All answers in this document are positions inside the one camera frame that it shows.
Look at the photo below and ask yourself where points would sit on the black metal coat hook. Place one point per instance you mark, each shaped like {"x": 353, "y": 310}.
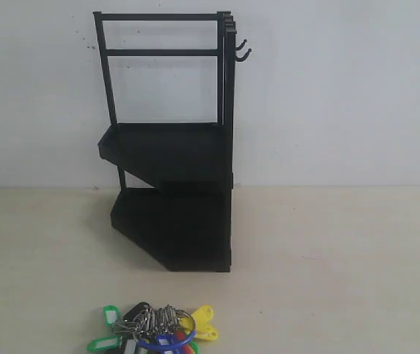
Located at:
{"x": 243, "y": 57}
{"x": 241, "y": 45}

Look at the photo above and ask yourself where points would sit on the colourful key tag bunch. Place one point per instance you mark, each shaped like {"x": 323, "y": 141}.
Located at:
{"x": 146, "y": 329}

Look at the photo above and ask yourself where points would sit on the black metal shelf rack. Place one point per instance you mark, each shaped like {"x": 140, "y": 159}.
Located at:
{"x": 176, "y": 179}

